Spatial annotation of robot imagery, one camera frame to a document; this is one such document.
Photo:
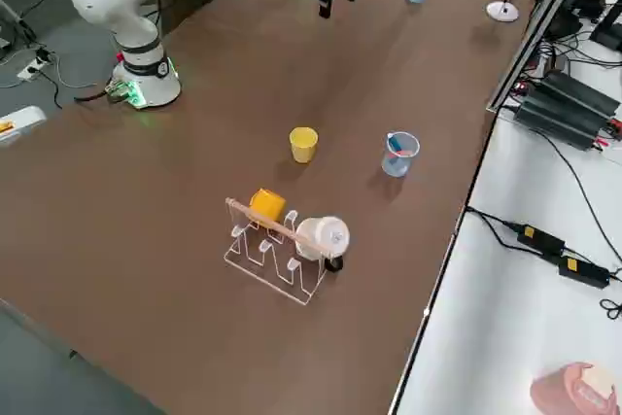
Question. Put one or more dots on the small blue stick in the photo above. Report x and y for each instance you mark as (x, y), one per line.
(396, 144)

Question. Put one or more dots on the white power strip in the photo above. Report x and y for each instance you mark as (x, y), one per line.
(33, 70)

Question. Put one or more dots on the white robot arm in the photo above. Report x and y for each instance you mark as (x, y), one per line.
(126, 7)

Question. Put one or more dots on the orange yellow mug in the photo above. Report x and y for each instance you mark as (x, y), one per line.
(269, 203)

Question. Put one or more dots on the black ribbed power supply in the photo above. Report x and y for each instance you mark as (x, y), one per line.
(578, 89)
(559, 118)

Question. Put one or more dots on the black stand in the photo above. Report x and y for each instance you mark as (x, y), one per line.
(607, 31)

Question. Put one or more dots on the wooden rod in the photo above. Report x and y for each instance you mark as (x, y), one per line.
(272, 224)

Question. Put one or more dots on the clear acrylic cup rack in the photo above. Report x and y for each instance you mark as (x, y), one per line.
(292, 265)

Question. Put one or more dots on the black power adapter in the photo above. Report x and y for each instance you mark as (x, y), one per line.
(539, 238)
(583, 273)

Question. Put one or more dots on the pink roll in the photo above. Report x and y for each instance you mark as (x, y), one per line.
(554, 390)

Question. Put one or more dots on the small red lit device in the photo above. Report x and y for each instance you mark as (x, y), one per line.
(521, 88)

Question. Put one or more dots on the yellow plastic cup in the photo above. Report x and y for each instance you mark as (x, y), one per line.
(303, 148)

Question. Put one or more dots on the white box with yellow label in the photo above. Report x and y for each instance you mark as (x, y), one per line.
(24, 118)

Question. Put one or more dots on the aluminium frame rail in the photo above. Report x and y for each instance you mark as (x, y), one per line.
(527, 45)

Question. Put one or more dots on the clear plastic measuring beaker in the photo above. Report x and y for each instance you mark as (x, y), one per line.
(394, 168)

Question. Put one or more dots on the white mug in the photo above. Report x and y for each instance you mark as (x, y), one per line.
(323, 235)

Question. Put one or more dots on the small pink stick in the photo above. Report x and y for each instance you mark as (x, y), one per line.
(404, 154)

